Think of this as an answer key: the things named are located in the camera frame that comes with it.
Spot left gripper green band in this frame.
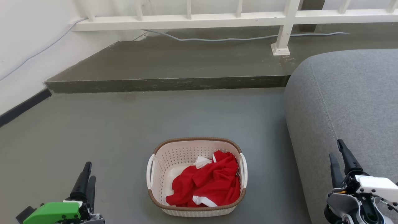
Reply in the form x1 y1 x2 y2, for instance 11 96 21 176
16 162 96 224

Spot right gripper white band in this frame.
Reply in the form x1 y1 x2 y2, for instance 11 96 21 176
329 139 398 203

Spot cream laundry basket brown rim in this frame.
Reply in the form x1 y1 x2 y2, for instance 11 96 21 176
146 137 248 217

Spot grey fabric sofa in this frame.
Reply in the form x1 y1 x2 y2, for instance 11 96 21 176
284 49 398 224

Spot black baseboard strip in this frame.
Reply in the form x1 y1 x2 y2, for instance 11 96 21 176
0 88 52 128

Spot white crumpled cloth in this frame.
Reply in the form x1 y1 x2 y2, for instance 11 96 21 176
193 156 212 169

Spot red garment white trim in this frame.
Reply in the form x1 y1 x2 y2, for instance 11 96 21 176
166 151 241 208

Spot white railing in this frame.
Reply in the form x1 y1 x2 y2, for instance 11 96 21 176
71 0 398 56

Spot thin black cable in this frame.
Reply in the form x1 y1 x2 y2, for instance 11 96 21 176
375 198 398 213

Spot grey cable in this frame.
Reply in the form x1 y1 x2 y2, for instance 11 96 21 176
0 18 88 81
143 30 349 42

